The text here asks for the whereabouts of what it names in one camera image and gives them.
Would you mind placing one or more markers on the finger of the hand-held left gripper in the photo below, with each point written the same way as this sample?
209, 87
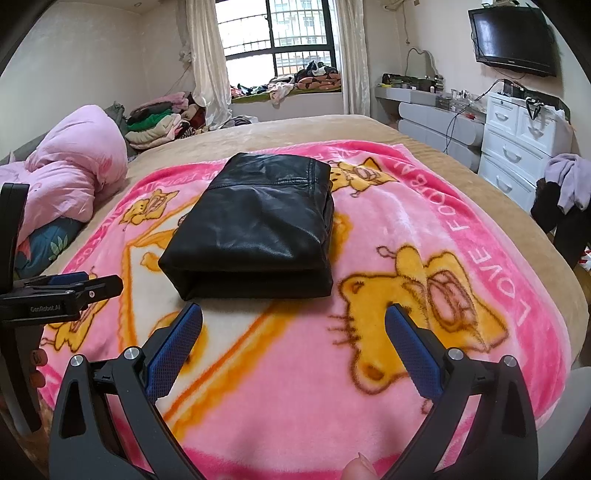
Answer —
67, 277
101, 286

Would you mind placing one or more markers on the lilac garment on chair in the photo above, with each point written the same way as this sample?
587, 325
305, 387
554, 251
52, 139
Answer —
547, 207

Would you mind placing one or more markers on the cosmetics clutter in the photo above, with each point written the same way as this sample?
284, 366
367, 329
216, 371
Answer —
411, 82

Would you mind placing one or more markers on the black framed window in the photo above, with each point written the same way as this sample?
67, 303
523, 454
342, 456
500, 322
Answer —
286, 27

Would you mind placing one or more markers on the pink quilt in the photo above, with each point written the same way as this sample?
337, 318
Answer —
69, 175

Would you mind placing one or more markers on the stack of folded clothes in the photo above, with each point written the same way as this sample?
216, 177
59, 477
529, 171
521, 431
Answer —
154, 124

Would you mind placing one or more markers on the grey dressing table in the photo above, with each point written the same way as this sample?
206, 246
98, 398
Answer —
429, 122

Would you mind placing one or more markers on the white lace curtain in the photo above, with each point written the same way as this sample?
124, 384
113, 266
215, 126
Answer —
205, 60
351, 55

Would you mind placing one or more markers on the black wall television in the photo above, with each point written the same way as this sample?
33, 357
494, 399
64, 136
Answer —
512, 39

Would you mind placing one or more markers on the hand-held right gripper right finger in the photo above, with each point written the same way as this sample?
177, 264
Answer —
415, 353

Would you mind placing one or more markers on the arched mirror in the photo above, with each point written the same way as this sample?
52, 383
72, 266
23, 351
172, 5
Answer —
421, 64

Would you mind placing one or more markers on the dark floral pillow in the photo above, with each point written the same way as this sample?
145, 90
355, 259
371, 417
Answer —
46, 247

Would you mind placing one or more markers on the black leather jacket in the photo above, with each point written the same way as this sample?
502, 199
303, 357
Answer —
254, 230

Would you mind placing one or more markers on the pink printed blanket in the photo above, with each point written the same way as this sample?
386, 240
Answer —
295, 369

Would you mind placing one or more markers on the dark striped cloth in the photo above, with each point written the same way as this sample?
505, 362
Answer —
242, 121

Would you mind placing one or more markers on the white drawer cabinet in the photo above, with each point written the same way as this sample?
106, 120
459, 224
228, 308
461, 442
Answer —
508, 152

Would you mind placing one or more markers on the grey headboard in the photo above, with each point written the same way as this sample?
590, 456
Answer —
115, 115

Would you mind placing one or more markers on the white air conditioner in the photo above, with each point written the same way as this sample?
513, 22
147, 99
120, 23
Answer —
399, 3

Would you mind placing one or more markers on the person's left hand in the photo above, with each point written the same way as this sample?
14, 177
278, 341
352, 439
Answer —
39, 357

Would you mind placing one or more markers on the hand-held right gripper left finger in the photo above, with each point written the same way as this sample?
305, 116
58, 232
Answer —
173, 350

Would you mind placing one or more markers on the person's right hand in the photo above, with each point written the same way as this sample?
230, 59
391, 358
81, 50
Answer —
362, 468

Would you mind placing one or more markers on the pile of assorted clothes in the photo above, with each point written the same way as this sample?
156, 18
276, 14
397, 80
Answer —
318, 81

